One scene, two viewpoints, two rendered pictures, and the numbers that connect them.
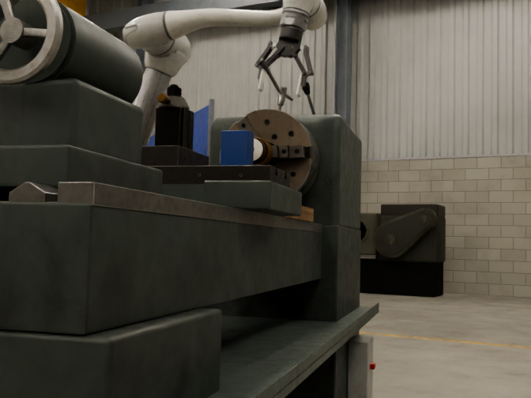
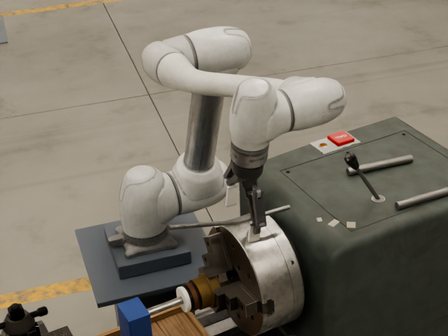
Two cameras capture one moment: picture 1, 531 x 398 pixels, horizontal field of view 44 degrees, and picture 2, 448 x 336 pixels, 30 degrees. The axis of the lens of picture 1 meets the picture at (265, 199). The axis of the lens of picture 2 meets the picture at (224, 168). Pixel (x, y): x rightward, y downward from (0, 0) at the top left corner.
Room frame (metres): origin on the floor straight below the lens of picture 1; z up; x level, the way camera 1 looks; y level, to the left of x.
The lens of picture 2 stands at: (0.93, -1.28, 2.51)
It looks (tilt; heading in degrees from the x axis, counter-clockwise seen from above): 31 degrees down; 47
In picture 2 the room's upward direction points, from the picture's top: 2 degrees counter-clockwise
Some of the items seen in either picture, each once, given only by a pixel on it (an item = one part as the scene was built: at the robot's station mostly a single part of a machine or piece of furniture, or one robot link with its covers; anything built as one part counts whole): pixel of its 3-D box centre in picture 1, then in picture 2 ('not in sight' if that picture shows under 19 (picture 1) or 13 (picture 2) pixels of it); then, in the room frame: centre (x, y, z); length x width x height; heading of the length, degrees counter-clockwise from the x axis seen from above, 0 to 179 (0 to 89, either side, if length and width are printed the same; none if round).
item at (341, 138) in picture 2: not in sight; (341, 139); (2.68, 0.09, 1.26); 0.06 x 0.06 x 0.02; 74
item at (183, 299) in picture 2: (246, 146); (163, 306); (1.94, 0.06, 1.08); 0.13 x 0.07 x 0.07; 164
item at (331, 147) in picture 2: not in sight; (335, 150); (2.66, 0.09, 1.23); 0.13 x 0.08 x 0.06; 164
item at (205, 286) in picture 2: (256, 152); (201, 292); (2.04, 0.03, 1.08); 0.09 x 0.09 x 0.09; 74
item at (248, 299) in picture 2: (290, 152); (242, 300); (2.09, -0.08, 1.09); 0.12 x 0.11 x 0.05; 74
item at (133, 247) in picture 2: not in sight; (139, 233); (2.31, 0.65, 0.83); 0.22 x 0.18 x 0.06; 154
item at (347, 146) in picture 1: (290, 176); (365, 231); (2.58, -0.10, 1.06); 0.59 x 0.48 x 0.39; 164
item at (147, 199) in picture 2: not in sight; (145, 198); (2.33, 0.63, 0.97); 0.18 x 0.16 x 0.22; 162
